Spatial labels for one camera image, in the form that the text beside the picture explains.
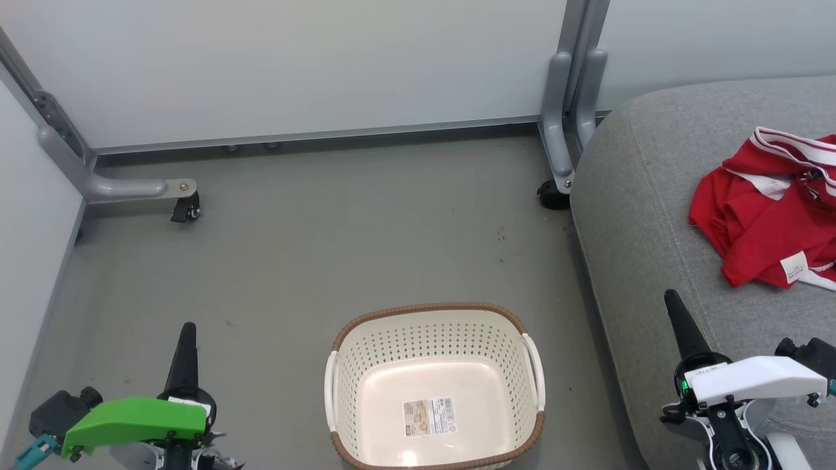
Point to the cream laundry basket brown rim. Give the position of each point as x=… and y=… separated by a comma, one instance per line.
x=431, y=365

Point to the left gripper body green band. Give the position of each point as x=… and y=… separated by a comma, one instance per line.
x=137, y=421

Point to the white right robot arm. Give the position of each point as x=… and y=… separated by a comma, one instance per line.
x=731, y=450

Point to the grey fabric sofa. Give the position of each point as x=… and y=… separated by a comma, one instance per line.
x=646, y=196

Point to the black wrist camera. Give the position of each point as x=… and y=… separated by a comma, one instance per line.
x=55, y=414
x=819, y=356

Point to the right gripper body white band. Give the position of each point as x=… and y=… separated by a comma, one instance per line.
x=751, y=382

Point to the paper label with barcode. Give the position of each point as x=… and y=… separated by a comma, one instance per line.
x=430, y=416

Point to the grey partition base rail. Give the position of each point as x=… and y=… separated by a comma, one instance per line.
x=313, y=136

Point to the grey metal partition foot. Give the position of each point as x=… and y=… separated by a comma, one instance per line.
x=124, y=188
x=555, y=111

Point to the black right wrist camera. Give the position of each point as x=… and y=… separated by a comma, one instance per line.
x=819, y=356

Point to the red and white sports jersey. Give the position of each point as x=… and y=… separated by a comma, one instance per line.
x=751, y=222

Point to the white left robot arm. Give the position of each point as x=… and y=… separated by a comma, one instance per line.
x=176, y=457

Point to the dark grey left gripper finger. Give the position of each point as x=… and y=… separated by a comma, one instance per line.
x=184, y=362

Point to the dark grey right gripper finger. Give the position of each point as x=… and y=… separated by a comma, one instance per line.
x=686, y=326

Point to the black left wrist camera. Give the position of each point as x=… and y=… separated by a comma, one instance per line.
x=55, y=414

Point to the black caster wheel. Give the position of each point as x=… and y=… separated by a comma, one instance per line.
x=552, y=196
x=186, y=209

